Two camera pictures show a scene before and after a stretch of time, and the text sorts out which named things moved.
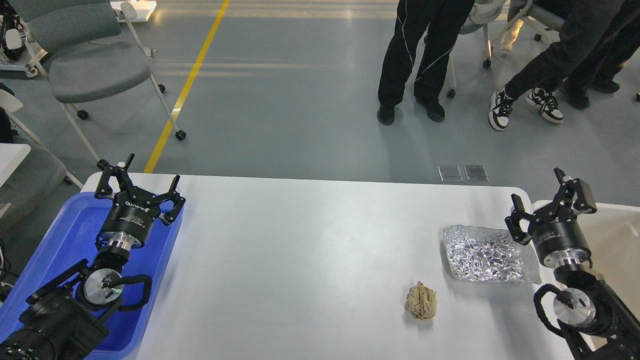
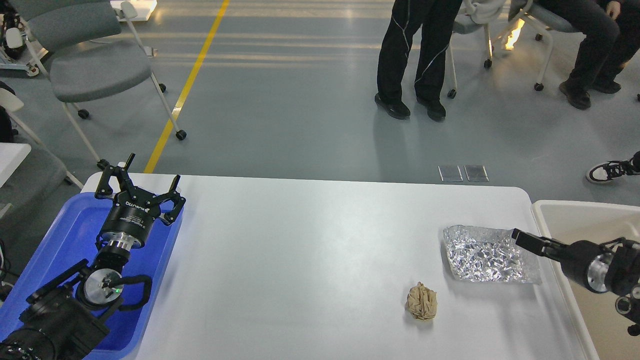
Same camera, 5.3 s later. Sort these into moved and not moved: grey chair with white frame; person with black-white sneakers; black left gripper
Moved: person with black-white sneakers
Not moved: black left gripper; grey chair with white frame
